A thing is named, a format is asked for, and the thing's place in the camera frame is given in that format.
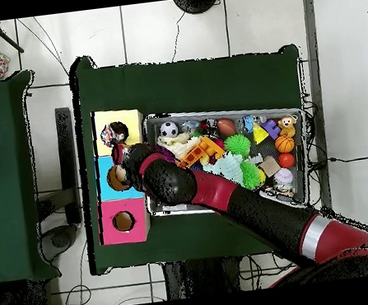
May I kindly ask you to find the black rod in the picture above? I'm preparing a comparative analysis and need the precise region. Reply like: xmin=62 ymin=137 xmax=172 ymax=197
xmin=0 ymin=17 xmax=25 ymax=56

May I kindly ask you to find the mint green cloth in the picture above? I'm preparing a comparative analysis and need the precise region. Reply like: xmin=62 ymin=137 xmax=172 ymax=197
xmin=202 ymin=150 xmax=247 ymax=188

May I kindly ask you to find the black round object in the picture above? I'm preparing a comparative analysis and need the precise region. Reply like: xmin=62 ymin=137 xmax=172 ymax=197
xmin=172 ymin=0 xmax=222 ymax=17

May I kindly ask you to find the small brown teddy bear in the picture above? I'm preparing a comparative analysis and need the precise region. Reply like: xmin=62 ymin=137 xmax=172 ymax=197
xmin=277 ymin=114 xmax=300 ymax=139

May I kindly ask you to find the green spiky ball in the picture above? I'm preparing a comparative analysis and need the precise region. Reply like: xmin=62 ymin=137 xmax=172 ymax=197
xmin=222 ymin=132 xmax=254 ymax=162

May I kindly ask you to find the silver mesh bin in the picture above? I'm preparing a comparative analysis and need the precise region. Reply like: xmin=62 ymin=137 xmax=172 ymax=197
xmin=136 ymin=95 xmax=315 ymax=227

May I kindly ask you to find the small soccer ball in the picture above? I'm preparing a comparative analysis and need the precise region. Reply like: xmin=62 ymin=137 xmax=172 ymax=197
xmin=158 ymin=120 xmax=180 ymax=138

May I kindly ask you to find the small orange basketball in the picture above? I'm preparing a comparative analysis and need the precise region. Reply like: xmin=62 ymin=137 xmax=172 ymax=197
xmin=273 ymin=134 xmax=296 ymax=154

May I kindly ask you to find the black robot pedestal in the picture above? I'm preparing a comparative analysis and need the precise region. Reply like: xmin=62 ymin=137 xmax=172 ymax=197
xmin=162 ymin=253 xmax=245 ymax=301

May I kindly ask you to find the grey rounded object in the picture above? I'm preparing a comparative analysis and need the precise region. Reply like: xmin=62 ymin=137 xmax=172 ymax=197
xmin=35 ymin=222 xmax=82 ymax=265

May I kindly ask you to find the small brown football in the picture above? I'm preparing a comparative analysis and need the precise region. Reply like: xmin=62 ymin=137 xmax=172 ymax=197
xmin=216 ymin=116 xmax=237 ymax=138

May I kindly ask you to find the green spiky toy with eyes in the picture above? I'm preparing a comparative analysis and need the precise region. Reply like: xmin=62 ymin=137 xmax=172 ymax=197
xmin=239 ymin=158 xmax=264 ymax=192

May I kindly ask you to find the cream yellow cloth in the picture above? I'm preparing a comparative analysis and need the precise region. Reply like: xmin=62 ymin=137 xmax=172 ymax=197
xmin=156 ymin=130 xmax=203 ymax=163

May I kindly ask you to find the wooden box with three holes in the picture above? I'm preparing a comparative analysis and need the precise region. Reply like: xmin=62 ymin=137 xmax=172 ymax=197
xmin=84 ymin=106 xmax=159 ymax=247

